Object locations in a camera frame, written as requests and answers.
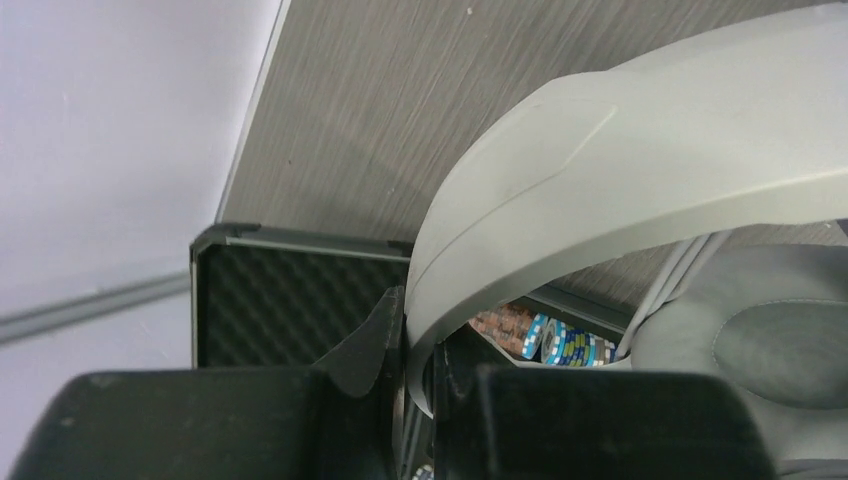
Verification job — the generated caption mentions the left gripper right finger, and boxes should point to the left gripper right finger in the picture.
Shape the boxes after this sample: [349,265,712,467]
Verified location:
[431,331,776,479]

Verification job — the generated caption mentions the white grey angular headphones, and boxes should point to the white grey angular headphones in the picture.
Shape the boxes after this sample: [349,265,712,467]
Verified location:
[406,2,847,461]

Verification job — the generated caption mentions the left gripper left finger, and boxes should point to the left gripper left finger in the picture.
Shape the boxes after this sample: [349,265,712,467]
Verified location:
[10,287,404,479]

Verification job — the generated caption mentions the black poker chip case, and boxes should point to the black poker chip case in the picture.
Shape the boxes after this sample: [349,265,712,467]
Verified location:
[190,223,634,372]

